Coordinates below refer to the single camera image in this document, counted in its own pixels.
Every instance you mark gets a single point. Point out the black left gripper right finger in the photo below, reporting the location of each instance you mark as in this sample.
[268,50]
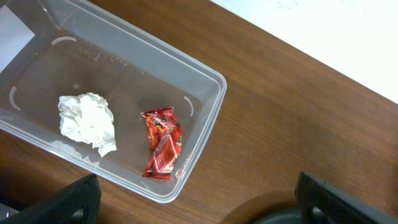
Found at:
[321,202]

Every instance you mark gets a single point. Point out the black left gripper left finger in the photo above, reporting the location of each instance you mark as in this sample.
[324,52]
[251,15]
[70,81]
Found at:
[78,202]

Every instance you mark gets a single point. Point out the white tissue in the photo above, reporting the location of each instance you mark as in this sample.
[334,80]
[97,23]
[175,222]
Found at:
[87,118]

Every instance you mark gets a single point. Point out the red snack wrapper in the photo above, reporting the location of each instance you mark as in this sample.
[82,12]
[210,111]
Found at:
[164,133]

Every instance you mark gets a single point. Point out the round black tray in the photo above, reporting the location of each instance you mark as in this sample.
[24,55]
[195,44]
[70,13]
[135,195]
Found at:
[287,216]

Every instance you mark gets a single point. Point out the clear plastic bin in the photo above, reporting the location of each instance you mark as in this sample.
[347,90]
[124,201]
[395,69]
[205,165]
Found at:
[60,48]

